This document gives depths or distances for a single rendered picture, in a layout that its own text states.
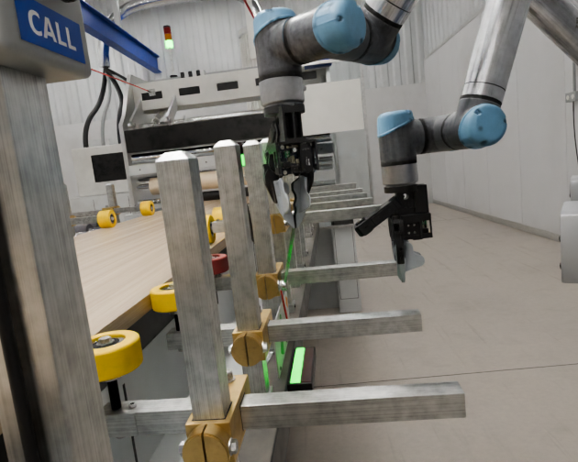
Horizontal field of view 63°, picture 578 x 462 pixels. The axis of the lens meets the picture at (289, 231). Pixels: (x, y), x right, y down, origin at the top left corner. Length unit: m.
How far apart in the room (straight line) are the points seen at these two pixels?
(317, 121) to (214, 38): 7.02
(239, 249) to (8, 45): 0.56
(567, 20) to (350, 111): 2.19
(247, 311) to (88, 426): 0.50
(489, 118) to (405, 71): 9.14
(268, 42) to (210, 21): 9.40
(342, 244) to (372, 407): 2.78
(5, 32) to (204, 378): 0.39
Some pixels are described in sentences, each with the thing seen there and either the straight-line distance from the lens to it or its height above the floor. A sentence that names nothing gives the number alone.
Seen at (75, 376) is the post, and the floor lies 1.00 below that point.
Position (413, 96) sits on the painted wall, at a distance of 9.97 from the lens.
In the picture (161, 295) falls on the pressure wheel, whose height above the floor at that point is 0.90.
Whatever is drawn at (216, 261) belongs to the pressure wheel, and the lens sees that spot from 1.04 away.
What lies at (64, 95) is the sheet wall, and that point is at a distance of 10.90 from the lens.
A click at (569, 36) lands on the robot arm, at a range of 1.24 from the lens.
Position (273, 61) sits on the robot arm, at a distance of 0.81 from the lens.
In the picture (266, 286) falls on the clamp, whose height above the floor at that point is 0.85.
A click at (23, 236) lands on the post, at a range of 0.25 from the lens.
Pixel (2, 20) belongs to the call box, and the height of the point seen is 1.16.
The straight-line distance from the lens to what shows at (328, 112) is 3.26.
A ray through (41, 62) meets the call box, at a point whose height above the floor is 1.15.
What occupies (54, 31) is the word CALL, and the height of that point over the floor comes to 1.17.
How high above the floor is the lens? 1.09
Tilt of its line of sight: 8 degrees down
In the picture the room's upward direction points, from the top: 6 degrees counter-clockwise
